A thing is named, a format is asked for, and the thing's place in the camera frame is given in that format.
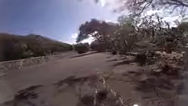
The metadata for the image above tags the dark bush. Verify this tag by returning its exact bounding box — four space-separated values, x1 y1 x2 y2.
74 41 91 56

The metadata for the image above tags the dark broad-crowned tree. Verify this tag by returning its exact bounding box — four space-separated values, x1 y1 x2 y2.
73 15 121 54

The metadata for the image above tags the grey asphalt road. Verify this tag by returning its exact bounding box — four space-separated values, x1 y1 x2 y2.
0 41 188 106

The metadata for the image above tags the row of bushes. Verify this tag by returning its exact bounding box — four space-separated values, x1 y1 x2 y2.
88 10 188 83

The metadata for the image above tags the gravel verge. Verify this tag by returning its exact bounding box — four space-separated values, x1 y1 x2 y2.
108 43 188 106

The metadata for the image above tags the wooded hill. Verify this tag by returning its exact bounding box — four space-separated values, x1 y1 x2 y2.
0 22 76 63

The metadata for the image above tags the low stone wall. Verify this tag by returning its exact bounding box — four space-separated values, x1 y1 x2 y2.
0 51 79 73

